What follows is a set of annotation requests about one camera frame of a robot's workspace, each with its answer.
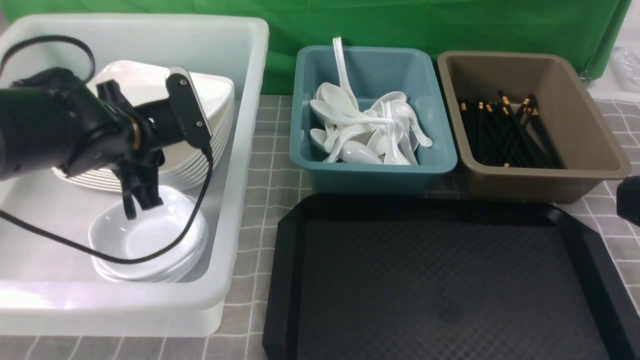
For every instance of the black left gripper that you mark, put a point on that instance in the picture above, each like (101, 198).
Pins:
(144, 156)

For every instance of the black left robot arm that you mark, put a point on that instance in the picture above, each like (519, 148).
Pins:
(52, 120)

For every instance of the top stacked white plate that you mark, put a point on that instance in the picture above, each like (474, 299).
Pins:
(140, 82)

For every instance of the stack of white plates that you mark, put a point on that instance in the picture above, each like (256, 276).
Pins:
(184, 166)

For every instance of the large white plastic tub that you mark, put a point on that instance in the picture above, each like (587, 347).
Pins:
(48, 289)

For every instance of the upright white spoon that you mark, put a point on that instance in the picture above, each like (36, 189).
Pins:
(344, 82)

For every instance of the black serving tray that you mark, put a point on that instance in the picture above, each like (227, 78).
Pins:
(401, 278)

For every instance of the teal plastic bin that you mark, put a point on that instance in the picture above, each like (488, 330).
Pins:
(372, 73)

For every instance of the pile of white spoons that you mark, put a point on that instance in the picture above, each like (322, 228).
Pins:
(387, 133)

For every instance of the bundle of black chopsticks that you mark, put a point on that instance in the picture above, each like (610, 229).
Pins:
(500, 135)

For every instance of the brown plastic bin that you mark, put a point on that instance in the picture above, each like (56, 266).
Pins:
(584, 141)

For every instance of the green backdrop cloth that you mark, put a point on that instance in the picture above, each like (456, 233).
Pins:
(581, 31)

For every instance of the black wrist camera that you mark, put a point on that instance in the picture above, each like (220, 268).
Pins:
(187, 109)

